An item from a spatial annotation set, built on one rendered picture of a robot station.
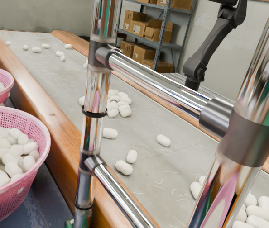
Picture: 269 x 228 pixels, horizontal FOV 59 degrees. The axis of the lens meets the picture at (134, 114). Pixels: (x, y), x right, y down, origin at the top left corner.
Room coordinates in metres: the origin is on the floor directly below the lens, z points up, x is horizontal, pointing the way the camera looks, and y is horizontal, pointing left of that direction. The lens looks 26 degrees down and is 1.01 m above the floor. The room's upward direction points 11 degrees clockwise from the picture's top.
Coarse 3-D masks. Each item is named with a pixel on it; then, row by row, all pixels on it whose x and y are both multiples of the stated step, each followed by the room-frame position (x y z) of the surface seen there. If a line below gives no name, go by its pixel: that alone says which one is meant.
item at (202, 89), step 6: (174, 78) 1.23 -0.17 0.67; (180, 78) 1.25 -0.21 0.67; (186, 78) 1.28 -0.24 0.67; (198, 90) 1.10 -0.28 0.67; (204, 90) 1.12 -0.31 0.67; (210, 90) 1.14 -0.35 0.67; (210, 96) 1.04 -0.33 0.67; (216, 96) 1.06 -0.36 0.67; (222, 96) 1.08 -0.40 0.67; (234, 102) 1.03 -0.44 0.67
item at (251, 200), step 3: (249, 195) 0.30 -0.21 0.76; (252, 195) 0.30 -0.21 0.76; (246, 198) 0.30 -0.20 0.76; (249, 198) 0.30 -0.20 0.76; (252, 198) 0.30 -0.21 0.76; (255, 198) 0.30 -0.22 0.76; (246, 201) 0.29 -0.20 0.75; (249, 201) 0.29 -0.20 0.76; (252, 201) 0.29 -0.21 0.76; (255, 201) 0.29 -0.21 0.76; (246, 204) 0.29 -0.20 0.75; (249, 204) 0.29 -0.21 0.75; (252, 204) 0.29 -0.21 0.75; (255, 204) 0.29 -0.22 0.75
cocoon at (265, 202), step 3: (261, 198) 0.31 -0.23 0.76; (264, 198) 0.30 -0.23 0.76; (267, 198) 0.30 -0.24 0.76; (258, 201) 0.31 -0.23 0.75; (261, 201) 0.30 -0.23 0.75; (264, 201) 0.30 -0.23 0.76; (267, 201) 0.30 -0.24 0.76; (261, 204) 0.29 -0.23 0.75; (264, 204) 0.29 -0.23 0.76; (267, 204) 0.29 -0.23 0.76; (261, 207) 0.29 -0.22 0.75; (264, 207) 0.29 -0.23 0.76; (267, 207) 0.29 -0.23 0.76
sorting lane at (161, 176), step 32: (0, 32) 1.20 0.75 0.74; (32, 64) 0.80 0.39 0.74; (64, 64) 0.87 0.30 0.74; (64, 96) 0.58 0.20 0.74; (128, 96) 0.67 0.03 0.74; (128, 128) 0.48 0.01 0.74; (160, 128) 0.51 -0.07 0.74; (192, 128) 0.54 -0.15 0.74; (160, 160) 0.38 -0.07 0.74; (192, 160) 0.40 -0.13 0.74; (160, 192) 0.29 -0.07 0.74; (256, 192) 0.34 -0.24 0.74; (160, 224) 0.23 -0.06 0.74
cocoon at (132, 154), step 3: (132, 150) 0.37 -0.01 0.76; (129, 153) 0.36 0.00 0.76; (132, 153) 0.36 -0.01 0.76; (135, 153) 0.36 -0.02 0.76; (129, 156) 0.35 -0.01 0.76; (132, 156) 0.35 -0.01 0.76; (135, 156) 0.36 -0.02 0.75; (129, 159) 0.35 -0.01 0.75; (132, 159) 0.35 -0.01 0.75; (135, 159) 0.35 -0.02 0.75; (129, 162) 0.35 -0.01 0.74; (132, 162) 0.35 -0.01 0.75
